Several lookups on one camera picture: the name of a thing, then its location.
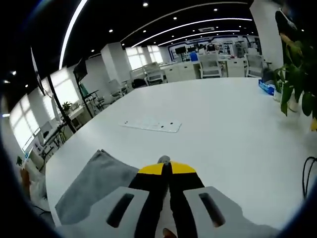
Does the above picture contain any white table cover plate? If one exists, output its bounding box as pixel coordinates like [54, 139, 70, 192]
[118, 117, 182, 133]

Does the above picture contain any black monitor on stand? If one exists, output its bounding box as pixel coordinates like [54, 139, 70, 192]
[72, 58, 89, 81]

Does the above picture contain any blue tissue pack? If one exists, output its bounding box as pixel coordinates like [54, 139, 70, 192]
[258, 79, 276, 96]

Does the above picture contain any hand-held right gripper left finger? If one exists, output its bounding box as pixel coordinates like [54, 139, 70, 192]
[58, 162, 169, 238]

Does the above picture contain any black coiled cable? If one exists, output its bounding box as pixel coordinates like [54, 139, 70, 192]
[301, 155, 317, 200]

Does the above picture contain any green potted plant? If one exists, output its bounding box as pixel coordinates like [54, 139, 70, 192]
[272, 37, 317, 132]

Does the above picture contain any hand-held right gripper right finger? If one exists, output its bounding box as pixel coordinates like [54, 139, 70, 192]
[169, 160, 251, 238]

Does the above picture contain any black bag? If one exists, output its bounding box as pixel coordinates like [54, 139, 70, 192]
[132, 79, 150, 89]

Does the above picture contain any grey towel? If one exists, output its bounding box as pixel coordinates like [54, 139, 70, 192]
[54, 149, 172, 226]

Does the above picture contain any large display on stand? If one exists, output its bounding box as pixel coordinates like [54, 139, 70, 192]
[30, 47, 75, 135]

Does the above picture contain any person's white shirt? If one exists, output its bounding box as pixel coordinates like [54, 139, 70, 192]
[23, 167, 48, 200]

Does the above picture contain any white office chair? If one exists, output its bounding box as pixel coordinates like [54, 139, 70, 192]
[199, 53, 222, 79]
[143, 64, 165, 85]

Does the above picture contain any person's right hand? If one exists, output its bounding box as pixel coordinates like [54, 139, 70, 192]
[162, 228, 178, 238]

